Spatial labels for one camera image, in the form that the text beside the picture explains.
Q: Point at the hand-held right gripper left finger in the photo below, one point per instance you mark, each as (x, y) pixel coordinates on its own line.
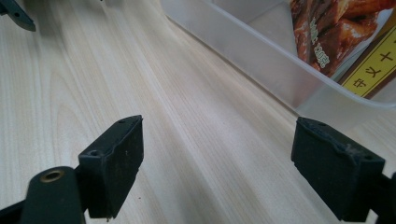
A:
(115, 168)

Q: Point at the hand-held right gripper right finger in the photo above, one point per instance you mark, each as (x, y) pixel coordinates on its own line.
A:
(336, 168)

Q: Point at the yellow box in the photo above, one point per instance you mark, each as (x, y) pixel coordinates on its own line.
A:
(373, 71)

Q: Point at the green and gold food packet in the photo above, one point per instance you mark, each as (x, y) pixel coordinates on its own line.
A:
(336, 34)

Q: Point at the clear plastic container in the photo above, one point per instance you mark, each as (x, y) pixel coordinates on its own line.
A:
(258, 56)

